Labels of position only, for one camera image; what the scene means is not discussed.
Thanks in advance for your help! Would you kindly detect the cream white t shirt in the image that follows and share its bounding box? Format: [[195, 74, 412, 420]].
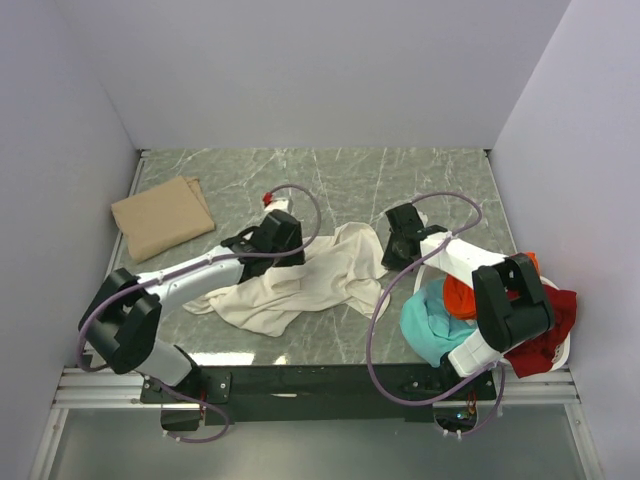
[[183, 222, 387, 337]]

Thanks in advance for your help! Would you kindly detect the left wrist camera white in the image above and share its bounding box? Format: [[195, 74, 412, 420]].
[[262, 192, 293, 213]]

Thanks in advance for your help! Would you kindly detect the white perforated laundry basket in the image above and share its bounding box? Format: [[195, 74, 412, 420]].
[[415, 264, 574, 371]]

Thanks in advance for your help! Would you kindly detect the teal t shirt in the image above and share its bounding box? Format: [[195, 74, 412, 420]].
[[400, 279, 476, 368]]

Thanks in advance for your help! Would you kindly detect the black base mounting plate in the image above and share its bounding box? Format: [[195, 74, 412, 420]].
[[140, 363, 497, 431]]

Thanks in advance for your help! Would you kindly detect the dark red t shirt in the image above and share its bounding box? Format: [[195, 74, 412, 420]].
[[507, 287, 581, 379]]

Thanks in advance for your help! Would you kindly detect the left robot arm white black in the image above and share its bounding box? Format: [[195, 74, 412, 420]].
[[79, 210, 305, 402]]

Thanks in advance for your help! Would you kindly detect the orange t shirt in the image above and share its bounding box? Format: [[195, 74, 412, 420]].
[[442, 252, 544, 321]]

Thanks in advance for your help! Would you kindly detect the folded tan t shirt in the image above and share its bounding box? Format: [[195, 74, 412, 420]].
[[111, 176, 215, 263]]

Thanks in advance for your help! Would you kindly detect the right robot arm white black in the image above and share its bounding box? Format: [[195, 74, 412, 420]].
[[382, 203, 555, 399]]

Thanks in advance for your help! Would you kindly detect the aluminium frame rail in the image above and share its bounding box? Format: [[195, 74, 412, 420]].
[[33, 147, 603, 479]]

